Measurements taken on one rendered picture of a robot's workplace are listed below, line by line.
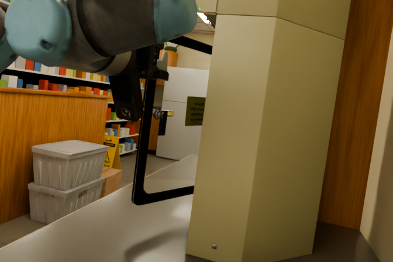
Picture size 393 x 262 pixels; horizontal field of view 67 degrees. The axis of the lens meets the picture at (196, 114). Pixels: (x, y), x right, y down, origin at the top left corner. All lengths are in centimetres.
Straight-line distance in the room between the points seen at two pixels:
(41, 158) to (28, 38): 259
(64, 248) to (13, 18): 43
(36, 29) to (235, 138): 37
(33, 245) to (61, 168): 214
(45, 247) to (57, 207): 224
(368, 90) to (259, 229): 52
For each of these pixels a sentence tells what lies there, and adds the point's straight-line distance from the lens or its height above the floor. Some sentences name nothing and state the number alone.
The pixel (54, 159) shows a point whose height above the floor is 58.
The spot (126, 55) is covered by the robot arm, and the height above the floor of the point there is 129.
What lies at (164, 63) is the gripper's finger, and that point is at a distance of 60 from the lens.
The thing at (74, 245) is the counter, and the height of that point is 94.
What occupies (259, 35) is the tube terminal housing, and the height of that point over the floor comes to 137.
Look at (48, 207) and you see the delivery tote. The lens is 296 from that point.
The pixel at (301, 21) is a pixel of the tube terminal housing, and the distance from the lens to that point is 62.
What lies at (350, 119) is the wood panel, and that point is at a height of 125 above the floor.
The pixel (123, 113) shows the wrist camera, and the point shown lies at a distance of 53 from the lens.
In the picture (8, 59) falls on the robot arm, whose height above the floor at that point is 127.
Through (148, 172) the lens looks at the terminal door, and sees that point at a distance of 70.
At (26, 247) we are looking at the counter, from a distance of 67.
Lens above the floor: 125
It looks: 3 degrees down
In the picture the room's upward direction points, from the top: 7 degrees clockwise
